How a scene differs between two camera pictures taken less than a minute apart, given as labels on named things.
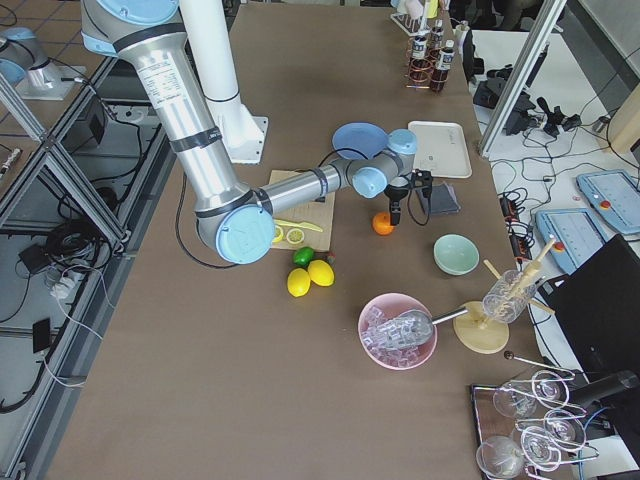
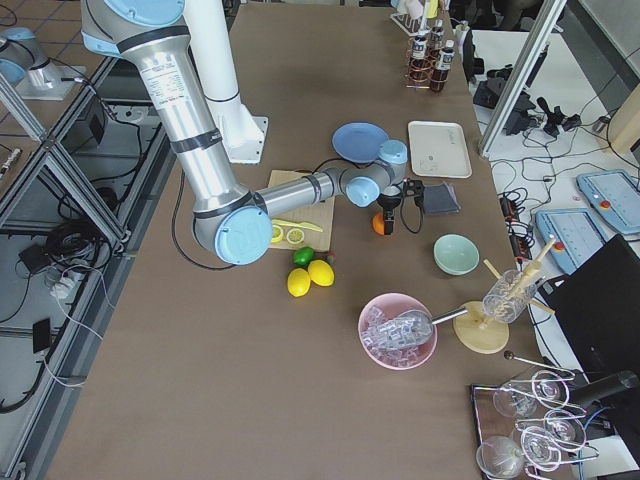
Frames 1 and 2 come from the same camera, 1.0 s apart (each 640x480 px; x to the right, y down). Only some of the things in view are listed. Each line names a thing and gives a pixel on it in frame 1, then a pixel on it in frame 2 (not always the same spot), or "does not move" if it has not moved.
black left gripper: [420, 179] → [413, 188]
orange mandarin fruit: [381, 223] does not move
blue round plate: [359, 141] does not move
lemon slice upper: [279, 235] does not move
